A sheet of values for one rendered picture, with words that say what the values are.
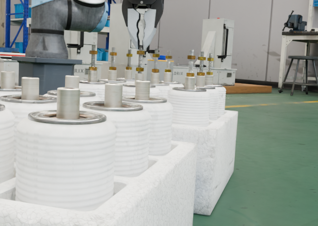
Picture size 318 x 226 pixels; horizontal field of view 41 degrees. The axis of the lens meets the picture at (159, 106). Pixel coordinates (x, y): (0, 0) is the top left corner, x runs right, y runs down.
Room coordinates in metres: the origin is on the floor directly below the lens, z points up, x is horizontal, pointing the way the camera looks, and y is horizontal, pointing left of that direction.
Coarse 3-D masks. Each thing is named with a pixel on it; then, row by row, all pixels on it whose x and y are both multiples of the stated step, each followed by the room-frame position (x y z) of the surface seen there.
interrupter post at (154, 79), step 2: (152, 74) 1.07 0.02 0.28; (154, 74) 1.07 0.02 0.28; (156, 74) 1.07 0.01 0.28; (158, 74) 1.07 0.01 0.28; (152, 76) 1.07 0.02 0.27; (154, 76) 1.07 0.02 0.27; (156, 76) 1.07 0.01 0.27; (158, 76) 1.07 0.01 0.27; (152, 78) 1.07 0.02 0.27; (154, 78) 1.07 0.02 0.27; (156, 78) 1.07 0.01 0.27; (158, 78) 1.07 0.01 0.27; (150, 80) 1.08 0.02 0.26; (152, 80) 1.07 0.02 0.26; (154, 80) 1.07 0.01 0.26; (156, 80) 1.07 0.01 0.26; (158, 80) 1.07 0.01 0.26; (150, 82) 1.08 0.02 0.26; (152, 82) 1.07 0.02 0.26; (154, 82) 1.07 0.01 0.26; (156, 82) 1.07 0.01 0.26; (158, 82) 1.07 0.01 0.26
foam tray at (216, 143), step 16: (224, 112) 1.20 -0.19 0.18; (176, 128) 0.86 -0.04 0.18; (192, 128) 0.85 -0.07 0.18; (208, 128) 0.86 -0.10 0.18; (224, 128) 0.96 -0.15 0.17; (208, 144) 0.84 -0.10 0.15; (224, 144) 0.98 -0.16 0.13; (208, 160) 0.84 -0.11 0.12; (224, 160) 1.00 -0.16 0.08; (208, 176) 0.84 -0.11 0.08; (224, 176) 1.02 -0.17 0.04; (208, 192) 0.84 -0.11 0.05; (208, 208) 0.84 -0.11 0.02
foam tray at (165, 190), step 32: (160, 160) 0.55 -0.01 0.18; (192, 160) 0.65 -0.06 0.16; (0, 192) 0.39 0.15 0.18; (128, 192) 0.41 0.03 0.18; (160, 192) 0.47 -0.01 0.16; (192, 192) 0.67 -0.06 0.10; (0, 224) 0.34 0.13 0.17; (32, 224) 0.34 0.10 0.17; (64, 224) 0.33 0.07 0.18; (96, 224) 0.32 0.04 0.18; (128, 224) 0.37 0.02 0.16; (160, 224) 0.48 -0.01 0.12; (192, 224) 0.69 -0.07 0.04
